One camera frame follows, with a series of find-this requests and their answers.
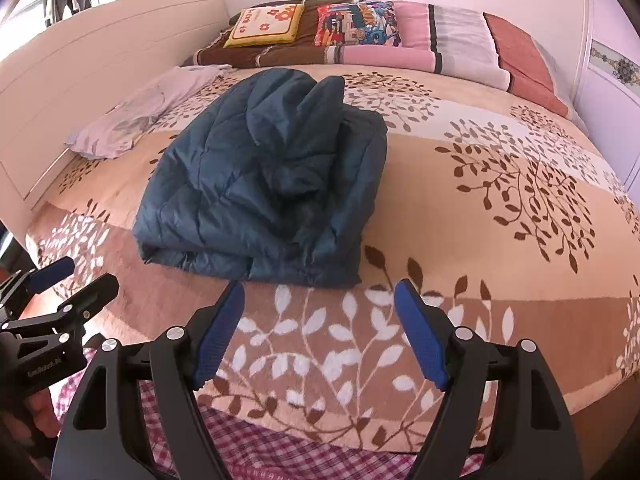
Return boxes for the dark blue puffer jacket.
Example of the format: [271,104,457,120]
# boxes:
[132,68,387,288]

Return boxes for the colourful cartoon cushion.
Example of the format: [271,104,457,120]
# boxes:
[314,0,401,47]

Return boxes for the white wooden headboard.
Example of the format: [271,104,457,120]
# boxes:
[1,0,229,242]

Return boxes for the white sliding wardrobe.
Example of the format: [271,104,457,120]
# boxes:
[576,0,639,202]

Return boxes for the lilac floral pillow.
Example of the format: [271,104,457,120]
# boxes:
[65,64,232,159]

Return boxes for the leaf patterned bed blanket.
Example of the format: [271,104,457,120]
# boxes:
[24,63,640,453]

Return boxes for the brown pink striped folded quilt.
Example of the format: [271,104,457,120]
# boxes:
[185,0,575,119]

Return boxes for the person's left hand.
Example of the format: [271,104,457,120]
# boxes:
[1,389,60,441]

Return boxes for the yellow flower cushion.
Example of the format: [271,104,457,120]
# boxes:
[224,2,305,49]

